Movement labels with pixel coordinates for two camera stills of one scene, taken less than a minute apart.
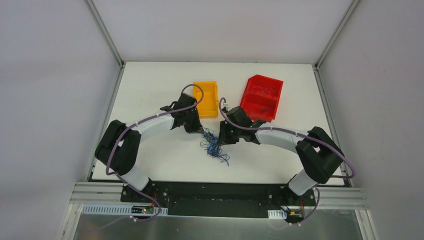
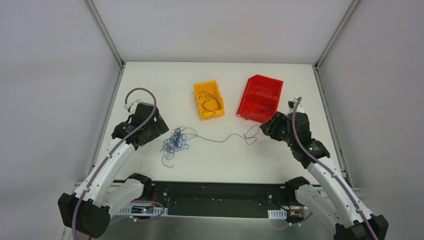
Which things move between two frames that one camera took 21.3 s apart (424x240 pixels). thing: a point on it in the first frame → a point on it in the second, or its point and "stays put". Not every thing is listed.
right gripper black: x=225 y=134 → x=269 y=124
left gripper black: x=194 y=124 → x=154 y=126
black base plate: x=218 y=198 stays put
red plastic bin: x=260 y=98 stays put
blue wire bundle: x=213 y=147 → x=176 y=142
